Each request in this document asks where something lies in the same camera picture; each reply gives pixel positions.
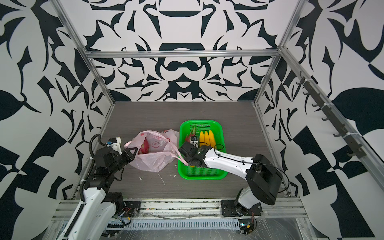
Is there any green plastic basket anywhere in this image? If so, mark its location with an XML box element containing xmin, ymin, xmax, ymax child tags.
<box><xmin>178</xmin><ymin>120</ymin><xmax>228</xmax><ymax>180</ymax></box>

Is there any yellow banana bunch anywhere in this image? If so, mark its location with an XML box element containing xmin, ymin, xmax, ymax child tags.
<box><xmin>199</xmin><ymin>130</ymin><xmax>216</xmax><ymax>148</ymax></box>

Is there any pink plastic bag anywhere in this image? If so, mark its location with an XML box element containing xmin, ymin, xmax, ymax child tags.
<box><xmin>124</xmin><ymin>129</ymin><xmax>188</xmax><ymax>173</ymax></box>

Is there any pink dragon fruit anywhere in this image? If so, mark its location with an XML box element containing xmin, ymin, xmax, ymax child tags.
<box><xmin>185</xmin><ymin>126</ymin><xmax>196</xmax><ymax>143</ymax></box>
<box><xmin>139</xmin><ymin>138</ymin><xmax>150</xmax><ymax>155</ymax></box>

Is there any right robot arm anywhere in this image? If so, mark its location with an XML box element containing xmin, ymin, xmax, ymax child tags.
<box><xmin>178</xmin><ymin>142</ymin><xmax>283</xmax><ymax>215</ymax></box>

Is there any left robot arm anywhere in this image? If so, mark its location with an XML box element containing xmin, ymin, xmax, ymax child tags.
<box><xmin>58</xmin><ymin>146</ymin><xmax>139</xmax><ymax>240</ymax></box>

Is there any small circuit board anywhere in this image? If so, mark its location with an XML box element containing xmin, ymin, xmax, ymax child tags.
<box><xmin>239</xmin><ymin>218</ymin><xmax>258</xmax><ymax>236</ymax></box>

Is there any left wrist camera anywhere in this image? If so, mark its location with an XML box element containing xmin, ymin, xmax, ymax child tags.
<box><xmin>107</xmin><ymin>137</ymin><xmax>122</xmax><ymax>155</ymax></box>

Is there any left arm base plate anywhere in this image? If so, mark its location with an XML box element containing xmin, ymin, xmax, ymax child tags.
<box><xmin>117</xmin><ymin>201</ymin><xmax>142</xmax><ymax>218</ymax></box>

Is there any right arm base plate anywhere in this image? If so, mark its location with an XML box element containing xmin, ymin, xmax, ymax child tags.
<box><xmin>221</xmin><ymin>200</ymin><xmax>263</xmax><ymax>218</ymax></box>

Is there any white slotted cable duct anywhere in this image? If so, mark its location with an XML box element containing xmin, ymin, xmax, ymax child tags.
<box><xmin>109</xmin><ymin>219</ymin><xmax>240</xmax><ymax>231</ymax></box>

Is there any aluminium front rail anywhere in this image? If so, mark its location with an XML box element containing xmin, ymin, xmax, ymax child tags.
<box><xmin>50</xmin><ymin>197</ymin><xmax>308</xmax><ymax>221</ymax></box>

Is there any black wall hook rail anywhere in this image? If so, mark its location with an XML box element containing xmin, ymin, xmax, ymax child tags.
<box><xmin>297</xmin><ymin>72</ymin><xmax>367</xmax><ymax>159</ymax></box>

